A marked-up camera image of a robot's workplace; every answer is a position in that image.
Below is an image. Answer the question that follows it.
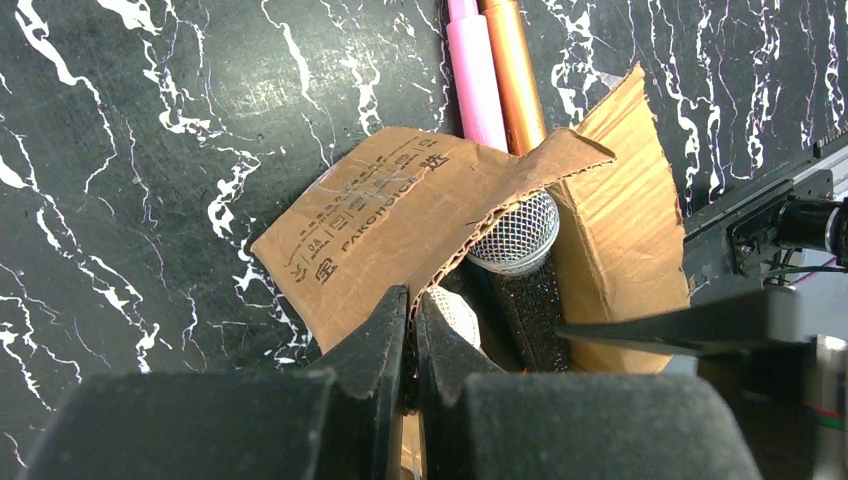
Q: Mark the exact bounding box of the aluminium frame rail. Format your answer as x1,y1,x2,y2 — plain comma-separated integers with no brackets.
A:
697,127,847,479

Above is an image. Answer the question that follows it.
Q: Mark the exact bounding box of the white microphone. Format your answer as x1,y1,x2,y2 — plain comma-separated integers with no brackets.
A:
427,285,481,349

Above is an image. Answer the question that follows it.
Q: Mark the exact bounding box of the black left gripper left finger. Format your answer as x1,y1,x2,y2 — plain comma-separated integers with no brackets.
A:
23,286,408,479

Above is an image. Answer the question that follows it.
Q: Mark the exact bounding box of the brown cardboard box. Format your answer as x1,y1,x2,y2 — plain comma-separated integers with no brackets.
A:
251,65,690,352

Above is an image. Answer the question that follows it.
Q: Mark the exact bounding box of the pink microphone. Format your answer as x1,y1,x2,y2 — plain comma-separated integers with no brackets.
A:
446,0,508,151

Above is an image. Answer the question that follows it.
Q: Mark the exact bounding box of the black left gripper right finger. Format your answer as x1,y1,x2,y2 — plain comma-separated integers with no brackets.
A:
415,297,760,479

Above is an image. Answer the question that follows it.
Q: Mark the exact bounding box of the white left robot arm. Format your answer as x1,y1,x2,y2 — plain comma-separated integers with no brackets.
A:
25,247,847,479

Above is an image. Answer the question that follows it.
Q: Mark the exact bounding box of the black glitter silver-mesh microphone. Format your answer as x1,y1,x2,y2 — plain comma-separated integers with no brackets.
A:
467,192,570,372

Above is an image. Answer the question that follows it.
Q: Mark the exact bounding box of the gold microphone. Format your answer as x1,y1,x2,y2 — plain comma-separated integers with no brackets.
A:
480,0,547,156

